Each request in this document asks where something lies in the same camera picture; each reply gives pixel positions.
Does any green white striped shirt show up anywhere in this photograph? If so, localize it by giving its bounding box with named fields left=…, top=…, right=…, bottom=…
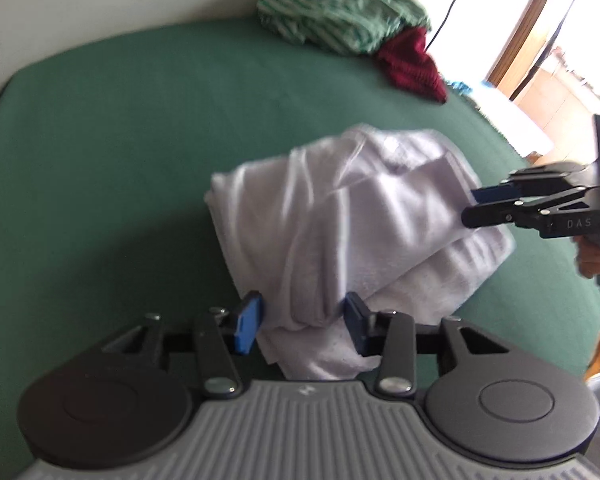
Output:
left=256, top=0, right=432, bottom=57

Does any dark red knit sweater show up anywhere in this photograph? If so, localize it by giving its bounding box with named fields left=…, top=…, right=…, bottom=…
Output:
left=375, top=26, right=448, bottom=105

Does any wooden door frame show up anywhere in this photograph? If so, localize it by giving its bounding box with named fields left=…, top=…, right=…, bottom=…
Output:
left=485, top=0, right=596, bottom=103

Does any black cable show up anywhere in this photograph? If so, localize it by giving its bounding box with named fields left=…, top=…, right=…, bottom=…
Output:
left=424, top=0, right=478, bottom=53

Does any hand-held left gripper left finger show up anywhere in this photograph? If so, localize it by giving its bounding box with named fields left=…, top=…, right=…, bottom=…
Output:
left=102, top=290, right=266, bottom=401

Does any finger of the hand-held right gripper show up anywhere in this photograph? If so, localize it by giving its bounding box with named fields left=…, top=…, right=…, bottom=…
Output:
left=461, top=187, right=588, bottom=231
left=472, top=162, right=593, bottom=206

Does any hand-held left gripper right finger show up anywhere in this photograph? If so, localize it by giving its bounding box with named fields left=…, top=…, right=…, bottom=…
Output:
left=342, top=291, right=511, bottom=400

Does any person's right hand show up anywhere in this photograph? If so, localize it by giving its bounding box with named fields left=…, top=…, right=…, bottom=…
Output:
left=574, top=234, right=600, bottom=279

